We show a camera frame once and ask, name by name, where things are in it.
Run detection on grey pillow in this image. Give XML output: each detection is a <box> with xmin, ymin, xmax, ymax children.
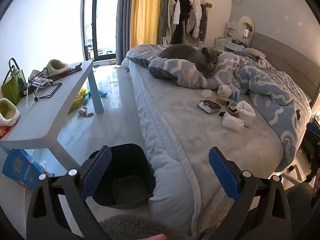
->
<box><xmin>243</xmin><ymin>48</ymin><xmax>267</xmax><ymax>58</ymax></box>

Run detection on small white sock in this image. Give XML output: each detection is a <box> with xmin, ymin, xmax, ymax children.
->
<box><xmin>217</xmin><ymin>85</ymin><xmax>235</xmax><ymax>98</ymax></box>

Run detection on dark green trash bin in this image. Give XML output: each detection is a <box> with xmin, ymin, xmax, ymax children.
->
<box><xmin>87</xmin><ymin>143</ymin><xmax>157</xmax><ymax>210</ymax></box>

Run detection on blue toy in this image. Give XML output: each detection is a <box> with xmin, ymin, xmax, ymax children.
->
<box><xmin>84</xmin><ymin>88</ymin><xmax>108</xmax><ymax>105</ymax></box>

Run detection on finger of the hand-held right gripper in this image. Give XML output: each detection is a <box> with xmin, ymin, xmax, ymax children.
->
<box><xmin>305</xmin><ymin>122</ymin><xmax>320</xmax><ymax>137</ymax></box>

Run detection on blue white tissue pack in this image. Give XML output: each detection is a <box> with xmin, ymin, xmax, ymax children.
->
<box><xmin>229</xmin><ymin>85</ymin><xmax>241</xmax><ymax>102</ymax></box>

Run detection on yellow curtain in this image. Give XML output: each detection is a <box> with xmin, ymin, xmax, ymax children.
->
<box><xmin>129</xmin><ymin>0</ymin><xmax>163</xmax><ymax>50</ymax></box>

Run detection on dark wooden sticks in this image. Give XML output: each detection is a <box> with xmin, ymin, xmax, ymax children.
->
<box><xmin>49</xmin><ymin>63</ymin><xmax>83</xmax><ymax>77</ymax></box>

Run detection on white vanity desk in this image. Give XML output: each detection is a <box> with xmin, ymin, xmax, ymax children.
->
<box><xmin>214</xmin><ymin>21</ymin><xmax>247</xmax><ymax>52</ymax></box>

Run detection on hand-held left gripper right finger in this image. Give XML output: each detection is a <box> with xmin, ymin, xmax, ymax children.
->
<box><xmin>200</xmin><ymin>147</ymin><xmax>293</xmax><ymax>240</ymax></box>

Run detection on clear bubble wrap piece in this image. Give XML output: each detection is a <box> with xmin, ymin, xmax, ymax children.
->
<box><xmin>222</xmin><ymin>112</ymin><xmax>246</xmax><ymax>132</ymax></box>

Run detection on grey cat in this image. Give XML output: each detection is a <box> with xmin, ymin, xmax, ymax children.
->
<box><xmin>159</xmin><ymin>44</ymin><xmax>223</xmax><ymax>78</ymax></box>

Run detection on light blue low table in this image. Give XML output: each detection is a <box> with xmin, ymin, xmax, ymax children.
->
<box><xmin>0</xmin><ymin>60</ymin><xmax>104</xmax><ymax>173</ymax></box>

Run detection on grey bed headboard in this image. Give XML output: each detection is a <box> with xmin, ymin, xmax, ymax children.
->
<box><xmin>249</xmin><ymin>32</ymin><xmax>320</xmax><ymax>103</ymax></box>

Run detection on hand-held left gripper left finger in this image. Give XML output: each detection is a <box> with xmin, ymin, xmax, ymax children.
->
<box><xmin>26</xmin><ymin>145</ymin><xmax>112</xmax><ymax>240</ymax></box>

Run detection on dark grey curtain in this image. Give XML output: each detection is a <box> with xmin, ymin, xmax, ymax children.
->
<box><xmin>116</xmin><ymin>0</ymin><xmax>136</xmax><ymax>58</ymax></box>

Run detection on black and white packet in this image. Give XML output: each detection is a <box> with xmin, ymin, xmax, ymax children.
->
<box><xmin>197</xmin><ymin>100</ymin><xmax>222</xmax><ymax>115</ymax></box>

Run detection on green gift bag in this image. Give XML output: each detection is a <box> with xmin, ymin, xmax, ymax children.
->
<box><xmin>1</xmin><ymin>58</ymin><xmax>27</xmax><ymax>106</ymax></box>

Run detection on black wire stand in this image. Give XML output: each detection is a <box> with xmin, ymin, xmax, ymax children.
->
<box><xmin>27</xmin><ymin>67</ymin><xmax>62</xmax><ymax>101</ymax></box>

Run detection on green fluffy slipper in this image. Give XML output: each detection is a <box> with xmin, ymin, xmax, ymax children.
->
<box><xmin>46</xmin><ymin>59</ymin><xmax>69</xmax><ymax>73</ymax></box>
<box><xmin>0</xmin><ymin>98</ymin><xmax>20</xmax><ymax>127</ymax></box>

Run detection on large white sock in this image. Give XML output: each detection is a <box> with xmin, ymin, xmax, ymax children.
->
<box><xmin>236</xmin><ymin>100</ymin><xmax>256</xmax><ymax>128</ymax></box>

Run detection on glass balcony door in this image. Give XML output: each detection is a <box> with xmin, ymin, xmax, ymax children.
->
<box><xmin>82</xmin><ymin>0</ymin><xmax>120</xmax><ymax>61</ymax></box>

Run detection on grey fleece clothing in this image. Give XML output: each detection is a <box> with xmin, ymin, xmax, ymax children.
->
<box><xmin>99</xmin><ymin>213</ymin><xmax>187</xmax><ymax>240</ymax></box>

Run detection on white cable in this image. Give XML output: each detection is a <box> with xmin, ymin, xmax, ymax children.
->
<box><xmin>26</xmin><ymin>79</ymin><xmax>41</xmax><ymax>108</ymax></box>

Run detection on blue white patterned blanket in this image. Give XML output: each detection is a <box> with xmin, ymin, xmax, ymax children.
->
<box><xmin>126</xmin><ymin>44</ymin><xmax>312</xmax><ymax>166</ymax></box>

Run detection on bed with grey sheet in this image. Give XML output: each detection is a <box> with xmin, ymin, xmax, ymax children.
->
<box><xmin>121</xmin><ymin>55</ymin><xmax>313</xmax><ymax>235</ymax></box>

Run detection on clothes on wall rack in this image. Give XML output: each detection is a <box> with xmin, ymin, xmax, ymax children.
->
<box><xmin>159</xmin><ymin>0</ymin><xmax>208</xmax><ymax>46</ymax></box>

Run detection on yellow plastic bag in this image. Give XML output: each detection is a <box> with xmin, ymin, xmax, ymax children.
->
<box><xmin>68</xmin><ymin>87</ymin><xmax>88</xmax><ymax>113</ymax></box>

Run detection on round mirror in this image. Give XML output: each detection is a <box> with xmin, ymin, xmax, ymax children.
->
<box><xmin>237</xmin><ymin>15</ymin><xmax>255</xmax><ymax>39</ymax></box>

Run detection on light grey curtain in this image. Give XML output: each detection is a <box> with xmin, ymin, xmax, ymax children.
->
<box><xmin>156</xmin><ymin>0</ymin><xmax>177</xmax><ymax>45</ymax></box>

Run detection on blue snack packet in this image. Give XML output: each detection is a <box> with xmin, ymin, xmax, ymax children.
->
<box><xmin>2</xmin><ymin>149</ymin><xmax>44</xmax><ymax>191</ymax></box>

